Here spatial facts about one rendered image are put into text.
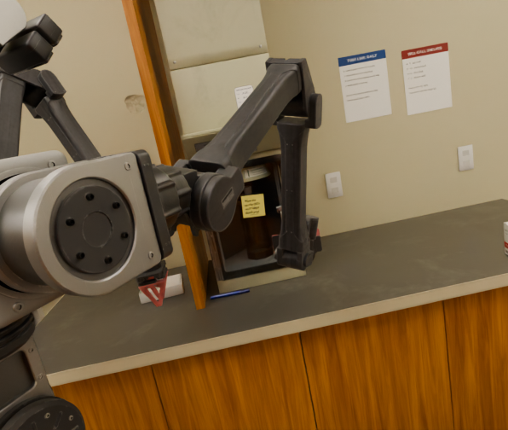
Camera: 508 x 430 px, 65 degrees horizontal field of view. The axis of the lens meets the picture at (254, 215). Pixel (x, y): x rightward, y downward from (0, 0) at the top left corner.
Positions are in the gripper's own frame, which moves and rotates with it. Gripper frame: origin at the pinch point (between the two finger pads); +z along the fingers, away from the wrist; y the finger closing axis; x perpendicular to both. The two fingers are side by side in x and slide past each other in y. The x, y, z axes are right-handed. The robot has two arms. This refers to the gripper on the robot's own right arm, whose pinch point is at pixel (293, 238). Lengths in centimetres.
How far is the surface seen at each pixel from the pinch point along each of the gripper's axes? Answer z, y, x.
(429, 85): 59, -76, -45
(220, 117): 13.4, 16.7, -40.7
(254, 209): 14.6, 10.2, -8.8
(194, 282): 7.6, 33.7, 11.3
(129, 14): 2, 37, -71
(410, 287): -6.2, -32.6, 19.2
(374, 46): 57, -53, -64
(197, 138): 2.8, 24.4, -34.6
